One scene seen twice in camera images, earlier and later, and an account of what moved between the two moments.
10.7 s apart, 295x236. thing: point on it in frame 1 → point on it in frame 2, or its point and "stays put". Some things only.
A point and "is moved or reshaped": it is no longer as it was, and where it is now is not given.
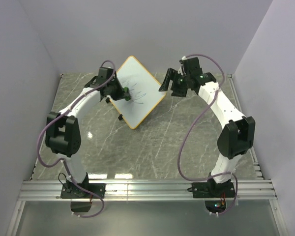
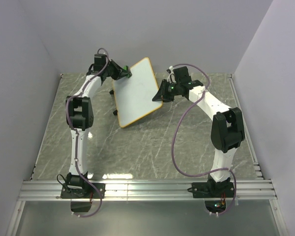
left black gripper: (120, 95) → (119, 73)
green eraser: (126, 94) → (126, 68)
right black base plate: (212, 190) stays put
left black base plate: (75, 191) stays put
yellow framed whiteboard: (146, 94) is moved or reshaped
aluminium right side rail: (251, 154) stays put
